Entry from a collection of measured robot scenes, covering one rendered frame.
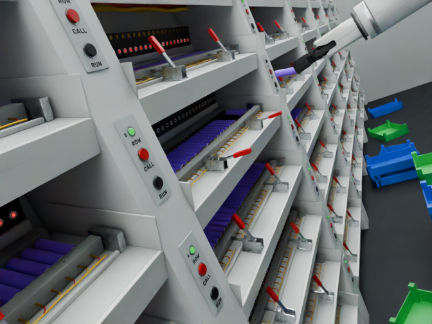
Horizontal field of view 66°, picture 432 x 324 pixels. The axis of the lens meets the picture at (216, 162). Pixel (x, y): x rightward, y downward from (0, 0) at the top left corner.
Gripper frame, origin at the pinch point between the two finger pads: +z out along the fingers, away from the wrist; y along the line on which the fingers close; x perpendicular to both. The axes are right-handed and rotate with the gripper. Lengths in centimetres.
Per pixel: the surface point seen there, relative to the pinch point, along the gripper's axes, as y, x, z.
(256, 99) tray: -8.5, 1.7, 18.7
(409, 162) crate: -127, 89, 3
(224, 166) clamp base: 36.8, 7.2, 14.6
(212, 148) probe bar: 30.8, 3.7, 18.1
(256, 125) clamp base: 10.2, 6.6, 15.5
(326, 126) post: -79, 35, 22
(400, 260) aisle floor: -50, 98, 18
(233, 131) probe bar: 17.6, 4.1, 18.3
